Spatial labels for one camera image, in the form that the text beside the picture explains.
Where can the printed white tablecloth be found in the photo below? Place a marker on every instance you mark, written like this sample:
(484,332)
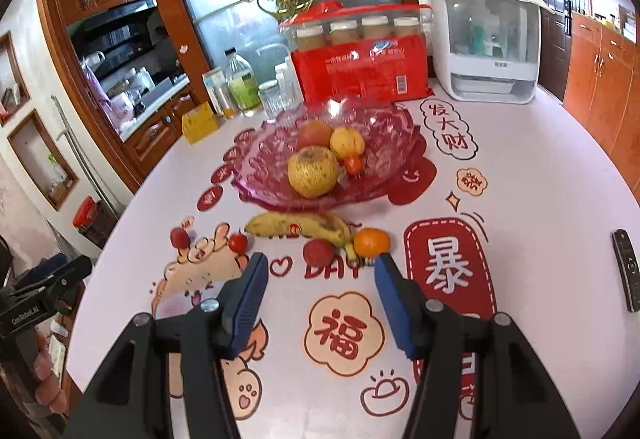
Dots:
(525,169)

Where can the yellow box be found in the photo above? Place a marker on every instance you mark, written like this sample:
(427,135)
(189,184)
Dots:
(200,124)

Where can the person's left hand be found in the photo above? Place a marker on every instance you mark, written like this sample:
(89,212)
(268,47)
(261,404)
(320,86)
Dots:
(47,369)

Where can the white carton box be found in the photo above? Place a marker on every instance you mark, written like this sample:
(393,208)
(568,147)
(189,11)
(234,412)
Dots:
(212,81)

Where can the red cherry tomato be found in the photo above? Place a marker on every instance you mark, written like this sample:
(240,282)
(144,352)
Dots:
(238,242)

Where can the black range hood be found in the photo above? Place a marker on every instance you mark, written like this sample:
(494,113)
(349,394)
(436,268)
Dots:
(115,21)

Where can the wooden side cabinet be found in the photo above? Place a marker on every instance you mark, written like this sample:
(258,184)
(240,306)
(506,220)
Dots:
(600,79)

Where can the small red-orange tomato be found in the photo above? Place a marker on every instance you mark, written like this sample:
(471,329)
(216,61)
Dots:
(354,164)

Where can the green label glass bottle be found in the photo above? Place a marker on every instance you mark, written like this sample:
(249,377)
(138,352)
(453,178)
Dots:
(244,89)

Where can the dark entrance door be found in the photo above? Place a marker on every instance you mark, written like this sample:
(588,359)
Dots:
(547,19)

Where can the pink glass fruit bowl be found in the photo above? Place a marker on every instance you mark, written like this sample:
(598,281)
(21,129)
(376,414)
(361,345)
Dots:
(385,139)

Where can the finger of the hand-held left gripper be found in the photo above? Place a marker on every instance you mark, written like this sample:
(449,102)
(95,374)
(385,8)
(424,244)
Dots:
(60,276)

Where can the wooden framed wall niche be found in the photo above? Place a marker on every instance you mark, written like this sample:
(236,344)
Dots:
(17,159)

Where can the yellow orange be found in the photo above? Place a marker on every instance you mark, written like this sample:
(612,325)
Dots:
(346,142)

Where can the red lychee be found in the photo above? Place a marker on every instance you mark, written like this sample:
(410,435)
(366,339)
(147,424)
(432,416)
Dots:
(180,237)
(318,251)

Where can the red pack of jars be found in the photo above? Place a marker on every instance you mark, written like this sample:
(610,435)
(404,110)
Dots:
(350,74)

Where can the red yellow apple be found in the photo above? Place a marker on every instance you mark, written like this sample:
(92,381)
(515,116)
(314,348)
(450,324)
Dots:
(315,134)

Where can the spotted yellow banana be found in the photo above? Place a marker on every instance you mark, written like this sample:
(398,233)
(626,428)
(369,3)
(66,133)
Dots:
(300,224)

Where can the black remote control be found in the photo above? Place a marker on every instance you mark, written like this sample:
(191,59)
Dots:
(627,269)

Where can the wooden kitchen base cabinet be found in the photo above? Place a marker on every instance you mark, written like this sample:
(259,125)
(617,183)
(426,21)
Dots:
(155,134)

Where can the yellow pear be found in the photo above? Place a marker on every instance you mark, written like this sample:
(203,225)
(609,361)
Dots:
(312,171)

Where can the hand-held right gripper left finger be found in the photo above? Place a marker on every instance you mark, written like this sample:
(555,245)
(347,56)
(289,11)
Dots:
(247,309)

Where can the clear drinking glass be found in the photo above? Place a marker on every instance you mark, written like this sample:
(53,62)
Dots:
(272,101)

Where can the small orange tangerine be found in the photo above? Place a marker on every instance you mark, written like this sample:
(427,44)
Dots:
(371,241)

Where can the pink plastic bag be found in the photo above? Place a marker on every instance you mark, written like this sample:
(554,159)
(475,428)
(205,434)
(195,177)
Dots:
(117,108)

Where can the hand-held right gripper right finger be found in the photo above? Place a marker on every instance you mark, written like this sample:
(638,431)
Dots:
(395,314)

